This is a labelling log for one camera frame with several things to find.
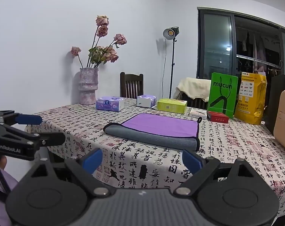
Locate white flat box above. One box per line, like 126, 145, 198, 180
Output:
189, 108, 207, 119

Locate studio light on stand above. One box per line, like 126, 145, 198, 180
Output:
163, 26, 180, 98

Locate yellow plastic bag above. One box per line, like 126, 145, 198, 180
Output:
234, 72, 267, 125

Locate green mucun paper bag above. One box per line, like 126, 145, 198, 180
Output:
207, 73, 238, 118

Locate cream cloth on chair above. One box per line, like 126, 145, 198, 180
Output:
173, 77, 211, 102

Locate red small box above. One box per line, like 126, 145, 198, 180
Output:
207, 111, 229, 124

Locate lime green tissue box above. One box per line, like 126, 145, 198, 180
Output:
157, 98, 187, 114

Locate dried pink roses bouquet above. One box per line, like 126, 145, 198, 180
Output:
70, 15, 128, 69

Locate white purple tissue pack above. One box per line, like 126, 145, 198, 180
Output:
136, 95, 157, 108

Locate person in purple clothing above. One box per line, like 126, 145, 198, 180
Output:
0, 155, 18, 226

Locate dark framed sliding window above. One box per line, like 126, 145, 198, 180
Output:
196, 7, 285, 79

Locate purple and grey towel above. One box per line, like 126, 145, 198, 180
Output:
103, 113, 201, 152

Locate speckled pink ceramic vase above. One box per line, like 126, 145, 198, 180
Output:
79, 67, 99, 105

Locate dark wooden chair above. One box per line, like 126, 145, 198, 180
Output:
120, 72, 144, 99

